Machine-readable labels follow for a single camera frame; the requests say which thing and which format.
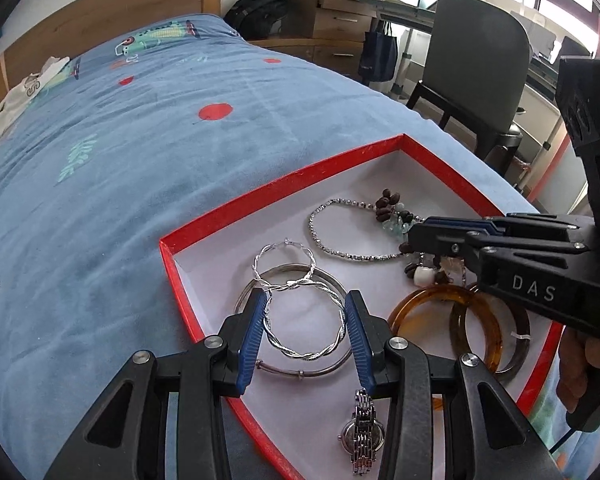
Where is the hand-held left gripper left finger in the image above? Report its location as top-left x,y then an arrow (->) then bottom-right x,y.
42,287 -> 271,480

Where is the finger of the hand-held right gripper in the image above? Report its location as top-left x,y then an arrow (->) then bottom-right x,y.
422,212 -> 593,247
407,224 -> 581,281

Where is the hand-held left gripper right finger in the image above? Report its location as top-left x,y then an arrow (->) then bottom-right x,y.
344,289 -> 566,480

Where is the twisted silver hoop earring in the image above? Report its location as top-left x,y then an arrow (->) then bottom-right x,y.
261,277 -> 350,361
253,241 -> 316,292

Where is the amber bangle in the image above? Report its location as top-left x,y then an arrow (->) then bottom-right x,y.
387,285 -> 505,373

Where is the thin silver bangle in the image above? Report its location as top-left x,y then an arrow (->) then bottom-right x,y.
234,264 -> 355,382

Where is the beaded bracelet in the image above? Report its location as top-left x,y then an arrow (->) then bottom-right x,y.
375,187 -> 468,286

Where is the red box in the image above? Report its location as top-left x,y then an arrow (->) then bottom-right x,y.
159,133 -> 566,480

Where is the rhinestone chain bracelet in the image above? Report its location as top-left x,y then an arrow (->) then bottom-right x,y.
308,197 -> 416,263

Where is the silver link watch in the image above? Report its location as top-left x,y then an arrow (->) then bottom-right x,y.
337,387 -> 387,478

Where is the person's right hand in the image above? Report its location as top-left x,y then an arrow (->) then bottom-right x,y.
555,332 -> 589,411

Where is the dark brown bangle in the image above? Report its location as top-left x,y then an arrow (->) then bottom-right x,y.
449,287 -> 531,378

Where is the black monitor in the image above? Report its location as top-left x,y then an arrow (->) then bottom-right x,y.
555,37 -> 593,61

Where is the grey office chair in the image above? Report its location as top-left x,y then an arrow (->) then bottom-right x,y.
405,0 -> 536,176

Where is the dark blue bag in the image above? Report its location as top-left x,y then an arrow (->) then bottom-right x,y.
358,20 -> 398,83

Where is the glass desk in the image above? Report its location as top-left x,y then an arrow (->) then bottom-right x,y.
365,0 -> 566,111

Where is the wooden drawer cabinet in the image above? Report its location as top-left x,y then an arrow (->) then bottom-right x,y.
245,0 -> 381,83

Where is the black backpack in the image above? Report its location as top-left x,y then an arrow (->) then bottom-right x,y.
222,0 -> 291,41

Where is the white clothing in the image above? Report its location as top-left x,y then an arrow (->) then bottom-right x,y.
0,57 -> 73,153

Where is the wooden headboard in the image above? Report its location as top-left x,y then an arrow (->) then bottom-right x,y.
0,0 -> 223,106

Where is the black cable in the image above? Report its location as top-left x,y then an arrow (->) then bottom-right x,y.
547,425 -> 578,458

